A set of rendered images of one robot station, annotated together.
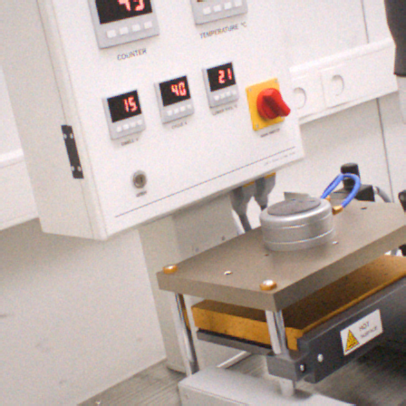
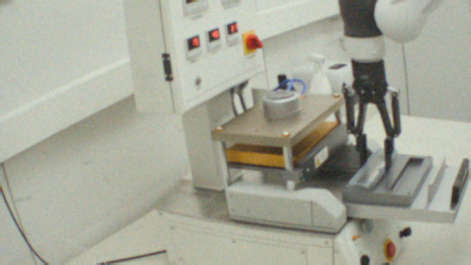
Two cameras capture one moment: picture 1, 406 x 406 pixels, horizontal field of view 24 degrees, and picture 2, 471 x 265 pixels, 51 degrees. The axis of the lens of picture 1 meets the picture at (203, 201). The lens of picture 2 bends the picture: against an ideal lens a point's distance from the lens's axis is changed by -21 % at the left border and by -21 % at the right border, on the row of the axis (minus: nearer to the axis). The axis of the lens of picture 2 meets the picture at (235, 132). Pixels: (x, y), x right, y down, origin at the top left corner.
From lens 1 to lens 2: 0.38 m
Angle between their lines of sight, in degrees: 16
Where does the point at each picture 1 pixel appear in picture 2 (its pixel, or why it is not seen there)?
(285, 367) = (293, 175)
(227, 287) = (260, 136)
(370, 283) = (318, 133)
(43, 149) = (146, 66)
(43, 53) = (157, 17)
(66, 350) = (116, 181)
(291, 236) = (283, 109)
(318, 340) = (307, 161)
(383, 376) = (316, 181)
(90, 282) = (125, 144)
